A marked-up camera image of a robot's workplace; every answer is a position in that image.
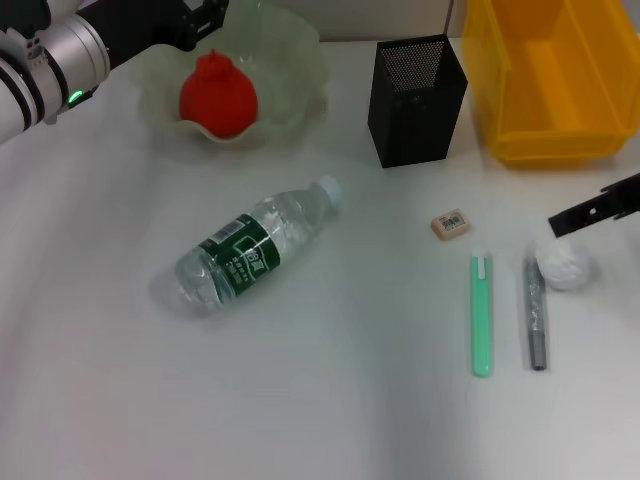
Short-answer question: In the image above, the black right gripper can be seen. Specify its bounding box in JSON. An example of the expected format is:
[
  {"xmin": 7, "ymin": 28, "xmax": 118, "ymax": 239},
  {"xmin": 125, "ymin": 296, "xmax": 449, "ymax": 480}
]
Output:
[{"xmin": 548, "ymin": 173, "xmax": 640, "ymax": 236}]

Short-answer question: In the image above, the black mesh pen holder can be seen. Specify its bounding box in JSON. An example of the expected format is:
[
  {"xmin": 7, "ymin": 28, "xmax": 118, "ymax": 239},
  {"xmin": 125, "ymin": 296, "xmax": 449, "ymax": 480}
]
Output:
[{"xmin": 367, "ymin": 33, "xmax": 470, "ymax": 169}]

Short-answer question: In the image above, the clear green-label water bottle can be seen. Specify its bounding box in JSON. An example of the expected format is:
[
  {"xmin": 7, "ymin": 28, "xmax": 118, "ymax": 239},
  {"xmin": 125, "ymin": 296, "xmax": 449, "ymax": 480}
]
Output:
[{"xmin": 149, "ymin": 174, "xmax": 345, "ymax": 317}]

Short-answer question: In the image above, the beige eraser with barcode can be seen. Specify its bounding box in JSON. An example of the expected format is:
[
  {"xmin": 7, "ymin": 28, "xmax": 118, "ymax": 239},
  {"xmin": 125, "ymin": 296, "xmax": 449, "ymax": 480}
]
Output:
[{"xmin": 429, "ymin": 212, "xmax": 474, "ymax": 243}]

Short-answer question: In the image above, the yellow plastic storage bin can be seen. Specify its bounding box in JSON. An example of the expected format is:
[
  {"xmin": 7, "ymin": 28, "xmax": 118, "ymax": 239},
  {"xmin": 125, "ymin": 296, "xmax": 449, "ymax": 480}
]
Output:
[{"xmin": 460, "ymin": 0, "xmax": 634, "ymax": 170}]

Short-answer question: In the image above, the translucent green fruit bowl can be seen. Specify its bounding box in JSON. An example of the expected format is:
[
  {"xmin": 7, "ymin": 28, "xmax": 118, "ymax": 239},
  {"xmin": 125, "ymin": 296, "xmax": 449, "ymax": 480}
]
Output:
[{"xmin": 130, "ymin": 0, "xmax": 334, "ymax": 149}]

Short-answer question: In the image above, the green pen with white clip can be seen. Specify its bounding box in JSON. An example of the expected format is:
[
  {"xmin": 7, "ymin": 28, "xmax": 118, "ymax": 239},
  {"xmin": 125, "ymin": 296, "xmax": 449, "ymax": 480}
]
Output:
[{"xmin": 470, "ymin": 246, "xmax": 495, "ymax": 378}]

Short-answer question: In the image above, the gray glitter pen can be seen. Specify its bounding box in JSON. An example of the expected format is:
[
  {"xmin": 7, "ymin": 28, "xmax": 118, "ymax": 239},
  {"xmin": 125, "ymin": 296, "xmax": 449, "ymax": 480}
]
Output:
[{"xmin": 522, "ymin": 249, "xmax": 549, "ymax": 372}]

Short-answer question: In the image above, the red-orange toy orange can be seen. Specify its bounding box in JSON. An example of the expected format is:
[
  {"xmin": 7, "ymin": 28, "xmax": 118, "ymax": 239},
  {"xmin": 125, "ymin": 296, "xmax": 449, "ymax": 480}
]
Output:
[{"xmin": 179, "ymin": 48, "xmax": 260, "ymax": 139}]

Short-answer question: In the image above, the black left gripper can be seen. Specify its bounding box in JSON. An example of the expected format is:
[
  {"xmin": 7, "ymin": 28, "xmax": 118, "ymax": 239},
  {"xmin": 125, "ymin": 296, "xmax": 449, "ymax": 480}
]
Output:
[{"xmin": 82, "ymin": 0, "xmax": 231, "ymax": 71}]

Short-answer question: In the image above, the white paper ball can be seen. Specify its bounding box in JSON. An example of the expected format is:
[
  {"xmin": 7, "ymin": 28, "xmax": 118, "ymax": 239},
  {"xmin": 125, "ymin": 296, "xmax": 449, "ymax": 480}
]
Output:
[{"xmin": 532, "ymin": 238, "xmax": 594, "ymax": 292}]

